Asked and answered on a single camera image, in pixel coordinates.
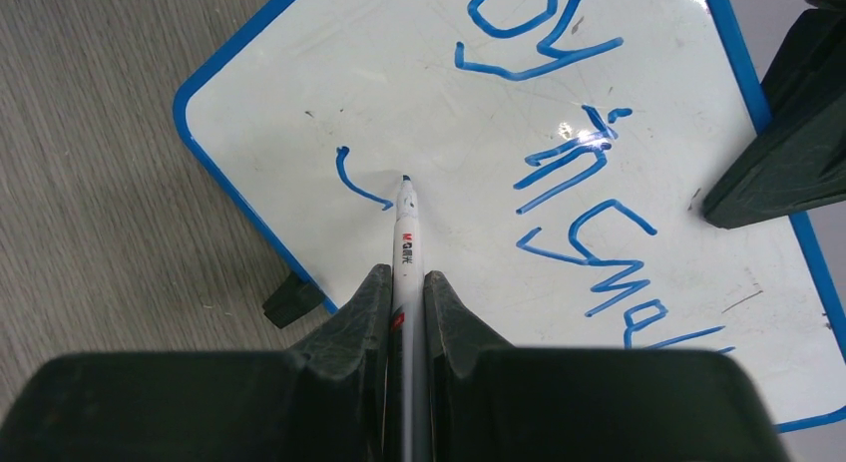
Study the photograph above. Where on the white marker pen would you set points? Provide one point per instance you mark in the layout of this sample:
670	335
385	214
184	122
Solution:
408	429

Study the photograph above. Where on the blue framed whiteboard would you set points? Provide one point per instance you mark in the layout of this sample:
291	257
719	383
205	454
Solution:
561	151

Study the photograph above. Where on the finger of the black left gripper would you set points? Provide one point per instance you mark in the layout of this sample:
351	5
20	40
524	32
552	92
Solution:
797	163

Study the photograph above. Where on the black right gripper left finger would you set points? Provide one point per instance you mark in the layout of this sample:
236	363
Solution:
319	400

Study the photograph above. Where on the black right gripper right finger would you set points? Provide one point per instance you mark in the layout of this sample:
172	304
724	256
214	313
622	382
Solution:
494	401

